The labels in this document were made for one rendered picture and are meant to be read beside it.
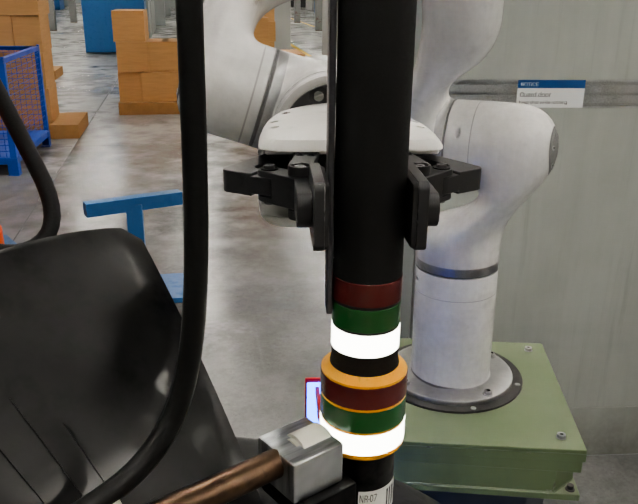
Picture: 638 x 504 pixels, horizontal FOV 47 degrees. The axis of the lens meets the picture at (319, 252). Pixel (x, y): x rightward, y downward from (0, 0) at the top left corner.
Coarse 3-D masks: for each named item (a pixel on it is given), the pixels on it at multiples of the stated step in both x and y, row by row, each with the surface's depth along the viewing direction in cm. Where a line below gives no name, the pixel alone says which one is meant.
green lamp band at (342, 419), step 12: (324, 408) 36; (336, 408) 36; (396, 408) 36; (336, 420) 36; (348, 420) 35; (360, 420) 35; (372, 420) 35; (384, 420) 35; (396, 420) 36; (360, 432) 35; (372, 432) 36
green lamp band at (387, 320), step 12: (336, 312) 35; (348, 312) 34; (360, 312) 34; (372, 312) 34; (384, 312) 34; (396, 312) 35; (336, 324) 35; (348, 324) 34; (360, 324) 34; (372, 324) 34; (384, 324) 34; (396, 324) 35
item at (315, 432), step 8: (312, 424) 36; (320, 424) 36; (296, 432) 35; (304, 432) 35; (312, 432) 35; (320, 432) 35; (328, 432) 36; (296, 440) 35; (304, 440) 35; (312, 440) 35; (320, 440) 35; (304, 448) 35
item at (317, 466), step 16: (272, 432) 36; (288, 432) 36; (272, 448) 35; (288, 448) 35; (320, 448) 35; (336, 448) 35; (288, 464) 34; (304, 464) 34; (320, 464) 34; (336, 464) 35; (288, 480) 34; (304, 480) 34; (320, 480) 35; (336, 480) 35; (352, 480) 36; (272, 496) 37; (288, 496) 34; (304, 496) 34; (320, 496) 35; (336, 496) 35; (352, 496) 36
